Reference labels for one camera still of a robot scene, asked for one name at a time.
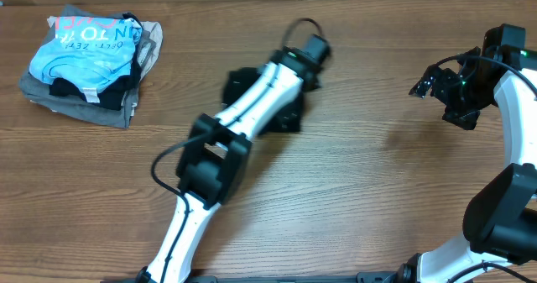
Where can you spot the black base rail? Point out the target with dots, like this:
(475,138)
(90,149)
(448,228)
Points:
(361,277)

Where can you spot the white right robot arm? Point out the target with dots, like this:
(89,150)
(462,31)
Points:
(498,230)

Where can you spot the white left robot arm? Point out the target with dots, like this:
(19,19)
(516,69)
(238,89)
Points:
(215,156)

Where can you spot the black t-shirt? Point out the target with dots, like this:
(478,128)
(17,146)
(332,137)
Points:
(286,120)

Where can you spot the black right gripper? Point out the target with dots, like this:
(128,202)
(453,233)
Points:
(439,83)

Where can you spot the light blue printed t-shirt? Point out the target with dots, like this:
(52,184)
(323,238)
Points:
(84,54)

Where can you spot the grey folded garment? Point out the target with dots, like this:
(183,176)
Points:
(75,107)

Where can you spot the black folded garment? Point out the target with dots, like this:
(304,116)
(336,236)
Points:
(109,94)

